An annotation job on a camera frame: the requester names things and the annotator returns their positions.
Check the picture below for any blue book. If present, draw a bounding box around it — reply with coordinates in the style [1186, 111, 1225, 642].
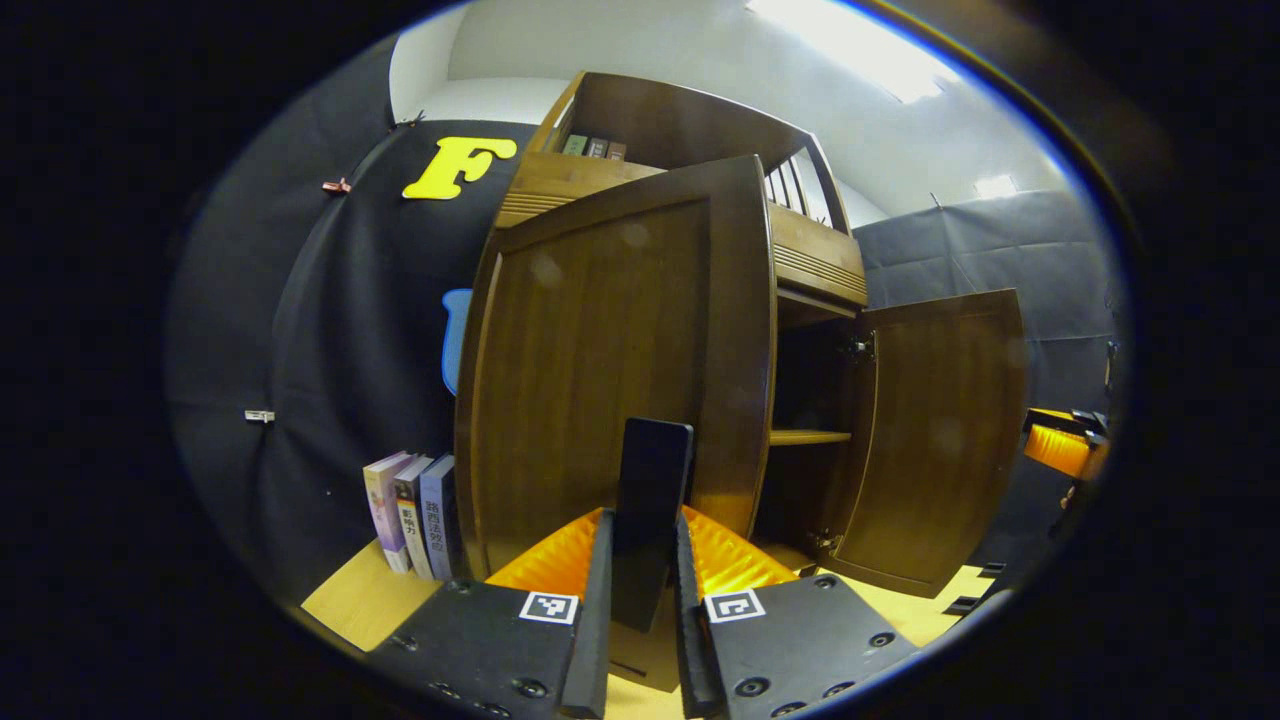
[420, 454, 462, 582]

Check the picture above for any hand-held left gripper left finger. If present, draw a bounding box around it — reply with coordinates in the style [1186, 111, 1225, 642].
[365, 508, 616, 720]

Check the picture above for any wooden shoe cabinet door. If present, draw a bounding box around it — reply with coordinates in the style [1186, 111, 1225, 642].
[455, 153, 779, 693]
[815, 288, 1029, 599]

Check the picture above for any wooden double-door shoe cabinet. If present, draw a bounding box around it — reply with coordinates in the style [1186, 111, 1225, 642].
[493, 70, 871, 576]

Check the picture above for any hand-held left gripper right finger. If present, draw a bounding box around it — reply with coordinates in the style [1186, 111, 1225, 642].
[672, 505, 921, 720]

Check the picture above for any black backdrop cloth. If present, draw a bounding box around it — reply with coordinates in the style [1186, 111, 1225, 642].
[852, 190, 1128, 571]
[165, 35, 546, 606]

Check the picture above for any large ceiling light panel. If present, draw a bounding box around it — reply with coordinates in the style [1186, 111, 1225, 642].
[745, 0, 961, 104]

